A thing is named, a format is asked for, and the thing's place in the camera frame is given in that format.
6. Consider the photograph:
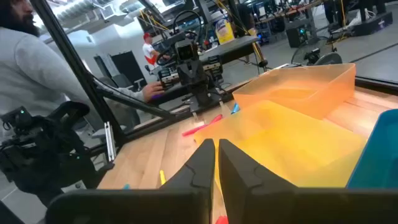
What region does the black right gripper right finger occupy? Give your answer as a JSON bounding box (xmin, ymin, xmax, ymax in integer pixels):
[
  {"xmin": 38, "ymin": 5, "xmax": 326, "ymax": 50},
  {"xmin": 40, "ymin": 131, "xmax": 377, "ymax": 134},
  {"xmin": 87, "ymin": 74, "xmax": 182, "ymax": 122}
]
[{"xmin": 218, "ymin": 138, "xmax": 398, "ymax": 224}]

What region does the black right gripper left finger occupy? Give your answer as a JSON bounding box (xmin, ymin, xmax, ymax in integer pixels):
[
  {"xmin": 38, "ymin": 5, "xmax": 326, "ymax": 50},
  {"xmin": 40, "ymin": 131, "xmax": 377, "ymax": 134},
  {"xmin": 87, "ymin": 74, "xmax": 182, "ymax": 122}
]
[{"xmin": 46, "ymin": 138, "xmax": 216, "ymax": 224}]

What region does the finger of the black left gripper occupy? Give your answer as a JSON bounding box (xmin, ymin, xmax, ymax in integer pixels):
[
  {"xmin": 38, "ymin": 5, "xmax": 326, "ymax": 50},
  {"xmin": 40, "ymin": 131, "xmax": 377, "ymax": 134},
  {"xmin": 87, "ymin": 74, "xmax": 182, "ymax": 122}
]
[
  {"xmin": 193, "ymin": 61, "xmax": 224, "ymax": 87},
  {"xmin": 157, "ymin": 61, "xmax": 194, "ymax": 90}
]

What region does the slim pink highlighter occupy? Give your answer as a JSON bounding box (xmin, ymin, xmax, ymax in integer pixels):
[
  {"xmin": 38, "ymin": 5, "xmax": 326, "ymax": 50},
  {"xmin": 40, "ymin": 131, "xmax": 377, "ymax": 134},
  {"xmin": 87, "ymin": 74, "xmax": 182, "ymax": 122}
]
[{"xmin": 182, "ymin": 114, "xmax": 224, "ymax": 138}]

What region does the person's hand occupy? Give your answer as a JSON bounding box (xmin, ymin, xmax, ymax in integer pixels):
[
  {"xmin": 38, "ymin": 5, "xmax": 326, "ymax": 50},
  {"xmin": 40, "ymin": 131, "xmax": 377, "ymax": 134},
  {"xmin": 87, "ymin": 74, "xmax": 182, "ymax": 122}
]
[{"xmin": 142, "ymin": 81, "xmax": 166, "ymax": 102}]

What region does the person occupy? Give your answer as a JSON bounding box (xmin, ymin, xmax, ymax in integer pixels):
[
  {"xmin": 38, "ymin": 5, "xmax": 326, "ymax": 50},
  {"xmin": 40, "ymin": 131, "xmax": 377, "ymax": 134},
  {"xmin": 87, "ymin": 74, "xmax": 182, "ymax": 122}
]
[
  {"xmin": 0, "ymin": 0, "xmax": 147, "ymax": 139},
  {"xmin": 142, "ymin": 32, "xmax": 160, "ymax": 68}
]

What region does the dark grey work table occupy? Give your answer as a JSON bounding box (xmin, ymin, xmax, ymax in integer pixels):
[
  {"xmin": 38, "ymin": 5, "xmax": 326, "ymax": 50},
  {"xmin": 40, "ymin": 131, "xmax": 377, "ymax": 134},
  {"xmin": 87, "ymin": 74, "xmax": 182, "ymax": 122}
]
[{"xmin": 198, "ymin": 35, "xmax": 261, "ymax": 66}]

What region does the yellow wipes canister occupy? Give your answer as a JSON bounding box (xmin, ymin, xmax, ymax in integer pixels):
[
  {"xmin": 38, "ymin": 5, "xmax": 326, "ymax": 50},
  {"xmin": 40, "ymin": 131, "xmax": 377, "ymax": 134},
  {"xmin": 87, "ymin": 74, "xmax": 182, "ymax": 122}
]
[{"xmin": 215, "ymin": 18, "xmax": 235, "ymax": 45}]

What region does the black monitor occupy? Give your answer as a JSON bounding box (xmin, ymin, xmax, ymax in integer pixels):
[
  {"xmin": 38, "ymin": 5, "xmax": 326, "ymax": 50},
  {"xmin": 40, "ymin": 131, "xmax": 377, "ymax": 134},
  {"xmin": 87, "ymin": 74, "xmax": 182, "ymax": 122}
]
[{"xmin": 110, "ymin": 50, "xmax": 147, "ymax": 88}]

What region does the yellow translucent plastic bin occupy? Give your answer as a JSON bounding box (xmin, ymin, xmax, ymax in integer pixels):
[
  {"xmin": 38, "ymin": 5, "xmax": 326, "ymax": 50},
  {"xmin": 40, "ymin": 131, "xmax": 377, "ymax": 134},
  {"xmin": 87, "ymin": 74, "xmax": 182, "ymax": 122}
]
[{"xmin": 193, "ymin": 100, "xmax": 368, "ymax": 191}]

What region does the black computer tower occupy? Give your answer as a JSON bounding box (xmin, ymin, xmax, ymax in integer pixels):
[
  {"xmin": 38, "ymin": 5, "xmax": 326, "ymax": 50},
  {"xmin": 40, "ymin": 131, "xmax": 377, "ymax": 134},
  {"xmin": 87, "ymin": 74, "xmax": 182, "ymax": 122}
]
[{"xmin": 285, "ymin": 21, "xmax": 311, "ymax": 49}]

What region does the black floor fan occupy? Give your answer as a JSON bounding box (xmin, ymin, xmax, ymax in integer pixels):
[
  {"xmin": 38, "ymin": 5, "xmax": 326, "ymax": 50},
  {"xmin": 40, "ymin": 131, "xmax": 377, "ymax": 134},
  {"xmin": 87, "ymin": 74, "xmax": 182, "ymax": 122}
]
[{"xmin": 290, "ymin": 35, "xmax": 343, "ymax": 67}]

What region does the blue plastic bin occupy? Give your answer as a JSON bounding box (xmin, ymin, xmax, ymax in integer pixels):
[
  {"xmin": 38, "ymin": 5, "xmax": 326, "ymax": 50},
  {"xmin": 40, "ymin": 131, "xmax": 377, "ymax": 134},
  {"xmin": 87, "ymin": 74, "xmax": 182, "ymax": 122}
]
[{"xmin": 346, "ymin": 108, "xmax": 398, "ymax": 190}]

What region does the orange translucent plastic bin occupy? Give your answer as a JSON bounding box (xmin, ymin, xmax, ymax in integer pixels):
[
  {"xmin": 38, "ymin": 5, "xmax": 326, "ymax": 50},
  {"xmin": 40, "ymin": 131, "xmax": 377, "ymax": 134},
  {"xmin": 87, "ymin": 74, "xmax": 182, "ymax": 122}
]
[{"xmin": 232, "ymin": 63, "xmax": 357, "ymax": 121}]

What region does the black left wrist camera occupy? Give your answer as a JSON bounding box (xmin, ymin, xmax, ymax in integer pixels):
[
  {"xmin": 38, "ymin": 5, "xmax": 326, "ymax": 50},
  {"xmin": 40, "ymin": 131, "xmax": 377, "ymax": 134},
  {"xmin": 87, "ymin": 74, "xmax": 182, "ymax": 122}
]
[{"xmin": 175, "ymin": 39, "xmax": 199, "ymax": 61}]

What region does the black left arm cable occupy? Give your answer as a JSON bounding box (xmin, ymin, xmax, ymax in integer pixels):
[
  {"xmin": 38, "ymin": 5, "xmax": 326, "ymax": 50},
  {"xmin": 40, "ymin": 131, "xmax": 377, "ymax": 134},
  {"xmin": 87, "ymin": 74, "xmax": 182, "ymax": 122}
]
[{"xmin": 172, "ymin": 9, "xmax": 203, "ymax": 43}]

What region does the silver frame bracket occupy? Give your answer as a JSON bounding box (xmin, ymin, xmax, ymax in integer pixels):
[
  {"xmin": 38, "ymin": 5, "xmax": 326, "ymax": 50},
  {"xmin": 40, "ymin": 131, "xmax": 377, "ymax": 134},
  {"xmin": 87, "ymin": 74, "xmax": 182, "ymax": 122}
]
[{"xmin": 104, "ymin": 121, "xmax": 117, "ymax": 162}]

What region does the black aluminium table frame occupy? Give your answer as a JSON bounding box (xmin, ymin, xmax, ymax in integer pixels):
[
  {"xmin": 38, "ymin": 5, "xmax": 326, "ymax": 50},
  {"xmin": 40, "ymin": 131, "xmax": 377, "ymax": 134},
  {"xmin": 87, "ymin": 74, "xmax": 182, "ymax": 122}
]
[{"xmin": 29, "ymin": 0, "xmax": 398, "ymax": 162}]

